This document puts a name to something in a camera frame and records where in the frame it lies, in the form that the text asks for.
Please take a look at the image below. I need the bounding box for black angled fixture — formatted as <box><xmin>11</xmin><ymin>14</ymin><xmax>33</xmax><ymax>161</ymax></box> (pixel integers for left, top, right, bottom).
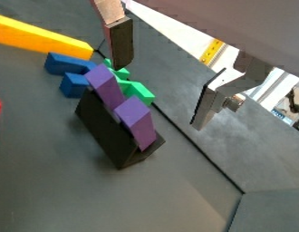
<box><xmin>74</xmin><ymin>88</ymin><xmax>165</xmax><ymax>169</ymax></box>

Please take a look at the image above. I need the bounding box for yellow long block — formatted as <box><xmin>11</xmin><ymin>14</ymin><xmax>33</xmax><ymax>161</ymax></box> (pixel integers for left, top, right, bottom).
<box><xmin>0</xmin><ymin>15</ymin><xmax>94</xmax><ymax>60</ymax></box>

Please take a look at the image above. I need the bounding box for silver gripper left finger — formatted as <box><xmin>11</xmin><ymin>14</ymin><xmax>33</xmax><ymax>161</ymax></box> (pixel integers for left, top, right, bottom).
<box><xmin>89</xmin><ymin>0</ymin><xmax>134</xmax><ymax>70</ymax></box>

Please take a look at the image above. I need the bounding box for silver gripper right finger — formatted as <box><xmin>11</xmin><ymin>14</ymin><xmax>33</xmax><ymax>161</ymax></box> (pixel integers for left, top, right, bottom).
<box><xmin>189</xmin><ymin>51</ymin><xmax>273</xmax><ymax>131</ymax></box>

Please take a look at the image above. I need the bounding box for green stepped block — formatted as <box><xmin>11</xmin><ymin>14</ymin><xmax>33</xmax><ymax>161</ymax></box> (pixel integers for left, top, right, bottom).
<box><xmin>103</xmin><ymin>58</ymin><xmax>154</xmax><ymax>106</ymax></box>

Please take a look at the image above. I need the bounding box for purple U-shaped block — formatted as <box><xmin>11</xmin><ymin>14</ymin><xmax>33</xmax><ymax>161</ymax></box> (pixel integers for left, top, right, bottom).
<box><xmin>83</xmin><ymin>64</ymin><xmax>157</xmax><ymax>151</ymax></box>

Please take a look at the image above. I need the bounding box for blue U-shaped block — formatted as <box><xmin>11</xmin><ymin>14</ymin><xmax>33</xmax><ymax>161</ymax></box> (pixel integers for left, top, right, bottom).
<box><xmin>45</xmin><ymin>53</ymin><xmax>97</xmax><ymax>98</ymax></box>

